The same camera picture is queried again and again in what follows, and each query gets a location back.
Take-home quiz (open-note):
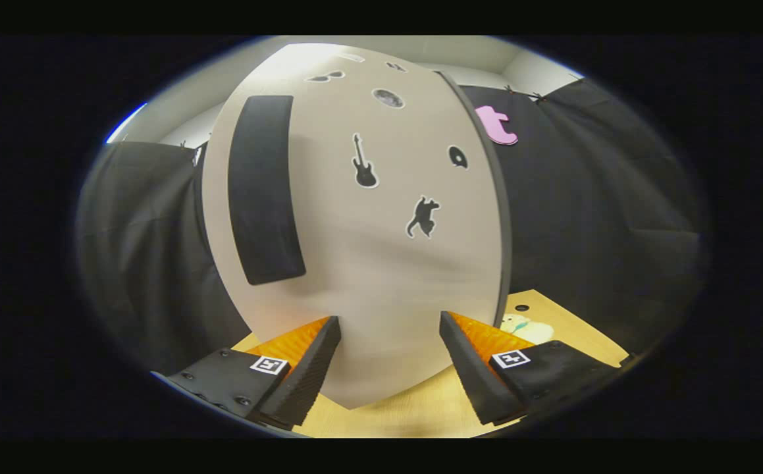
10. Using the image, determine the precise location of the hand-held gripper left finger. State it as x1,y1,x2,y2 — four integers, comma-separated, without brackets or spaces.
151,316,342,430

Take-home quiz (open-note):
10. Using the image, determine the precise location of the black door handle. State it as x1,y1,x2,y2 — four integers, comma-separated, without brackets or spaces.
227,95,307,286

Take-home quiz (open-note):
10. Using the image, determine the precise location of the light grey cabinet door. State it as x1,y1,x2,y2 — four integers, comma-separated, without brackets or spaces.
201,43,507,410

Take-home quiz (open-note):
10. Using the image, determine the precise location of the black backdrop cloth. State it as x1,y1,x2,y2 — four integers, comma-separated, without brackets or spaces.
78,78,711,376

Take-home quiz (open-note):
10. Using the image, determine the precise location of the cream plush toy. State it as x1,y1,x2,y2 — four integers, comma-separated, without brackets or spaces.
500,313,555,346

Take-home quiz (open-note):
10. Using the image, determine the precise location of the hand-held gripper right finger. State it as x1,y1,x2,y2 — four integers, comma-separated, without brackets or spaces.
438,311,635,427

